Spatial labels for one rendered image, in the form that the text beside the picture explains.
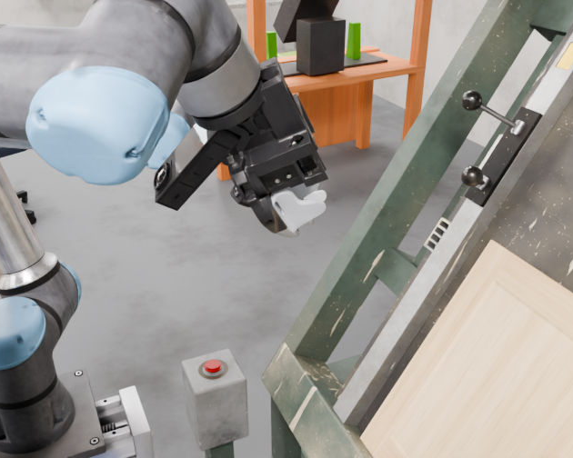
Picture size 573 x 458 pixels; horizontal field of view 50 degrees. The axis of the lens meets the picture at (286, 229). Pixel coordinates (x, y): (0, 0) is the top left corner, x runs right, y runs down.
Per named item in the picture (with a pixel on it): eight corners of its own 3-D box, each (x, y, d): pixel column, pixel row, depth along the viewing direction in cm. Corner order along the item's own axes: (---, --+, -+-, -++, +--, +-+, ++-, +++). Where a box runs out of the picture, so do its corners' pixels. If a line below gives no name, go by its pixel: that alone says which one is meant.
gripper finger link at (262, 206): (289, 239, 62) (255, 185, 55) (276, 244, 62) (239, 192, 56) (283, 204, 65) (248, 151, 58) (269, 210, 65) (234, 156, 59)
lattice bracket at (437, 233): (432, 249, 130) (423, 244, 128) (450, 221, 128) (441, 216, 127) (444, 258, 127) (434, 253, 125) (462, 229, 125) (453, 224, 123)
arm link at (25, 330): (-30, 403, 101) (-52, 338, 95) (4, 351, 113) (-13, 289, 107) (42, 404, 101) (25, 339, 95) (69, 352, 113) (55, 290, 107)
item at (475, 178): (470, 187, 120) (454, 179, 109) (481, 170, 120) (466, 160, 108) (487, 197, 119) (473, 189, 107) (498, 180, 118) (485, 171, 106)
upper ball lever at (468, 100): (514, 139, 118) (455, 104, 117) (526, 121, 117) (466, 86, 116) (521, 140, 114) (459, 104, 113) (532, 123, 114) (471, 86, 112)
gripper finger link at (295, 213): (342, 239, 66) (313, 186, 59) (291, 258, 67) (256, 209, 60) (336, 218, 68) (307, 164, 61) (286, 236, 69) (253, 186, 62)
